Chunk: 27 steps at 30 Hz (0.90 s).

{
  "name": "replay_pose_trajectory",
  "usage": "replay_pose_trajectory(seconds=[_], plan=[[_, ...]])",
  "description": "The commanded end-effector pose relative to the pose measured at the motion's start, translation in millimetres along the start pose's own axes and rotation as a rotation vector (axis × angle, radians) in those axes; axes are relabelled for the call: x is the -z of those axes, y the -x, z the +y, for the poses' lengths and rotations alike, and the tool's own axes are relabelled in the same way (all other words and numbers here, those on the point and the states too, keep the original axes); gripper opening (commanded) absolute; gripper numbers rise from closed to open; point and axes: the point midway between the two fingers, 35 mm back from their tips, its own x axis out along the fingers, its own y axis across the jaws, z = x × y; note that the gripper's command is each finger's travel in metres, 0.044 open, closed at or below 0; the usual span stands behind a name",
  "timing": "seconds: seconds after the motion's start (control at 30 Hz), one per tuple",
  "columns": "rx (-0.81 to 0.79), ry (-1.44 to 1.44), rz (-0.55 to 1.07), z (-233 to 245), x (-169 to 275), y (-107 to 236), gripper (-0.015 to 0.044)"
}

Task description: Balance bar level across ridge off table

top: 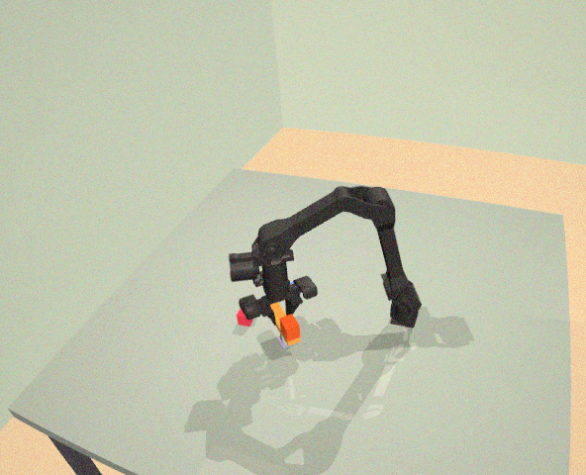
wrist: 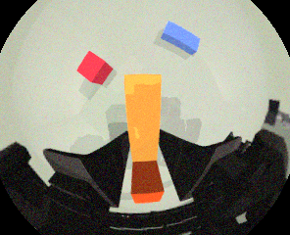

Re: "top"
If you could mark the orange bar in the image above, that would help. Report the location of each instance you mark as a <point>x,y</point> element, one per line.
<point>287,325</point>

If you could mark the small red block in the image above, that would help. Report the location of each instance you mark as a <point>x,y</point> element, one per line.
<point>242,321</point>

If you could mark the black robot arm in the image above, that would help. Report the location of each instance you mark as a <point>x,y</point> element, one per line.
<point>271,249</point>

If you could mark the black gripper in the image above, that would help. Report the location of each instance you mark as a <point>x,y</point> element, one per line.
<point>277,292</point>

